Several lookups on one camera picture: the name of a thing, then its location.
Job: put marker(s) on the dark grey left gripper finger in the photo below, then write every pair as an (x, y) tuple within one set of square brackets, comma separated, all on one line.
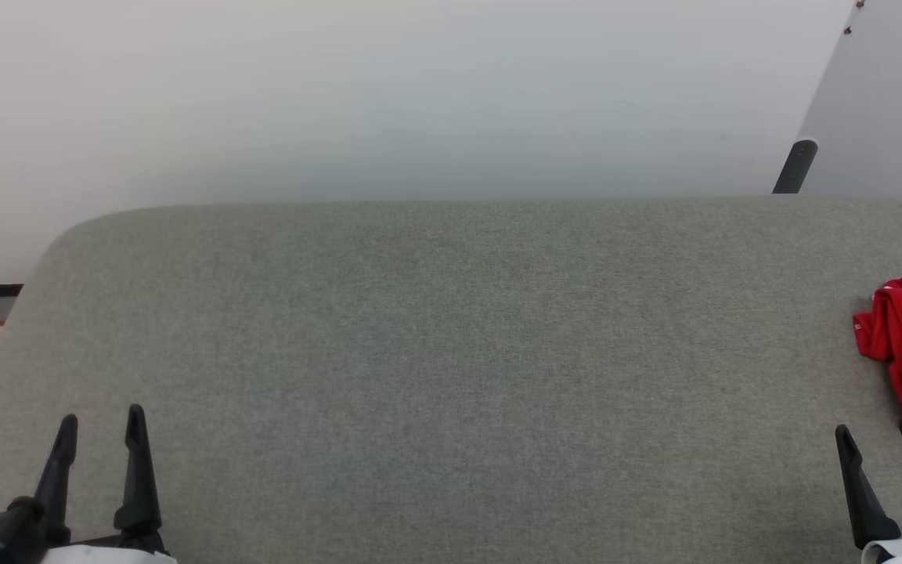
[(58, 486), (138, 486)]

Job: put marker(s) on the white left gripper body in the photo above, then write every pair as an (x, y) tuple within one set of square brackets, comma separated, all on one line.
[(106, 554)]

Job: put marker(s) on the black slanted post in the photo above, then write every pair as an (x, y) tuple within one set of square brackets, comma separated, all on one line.
[(795, 166)]

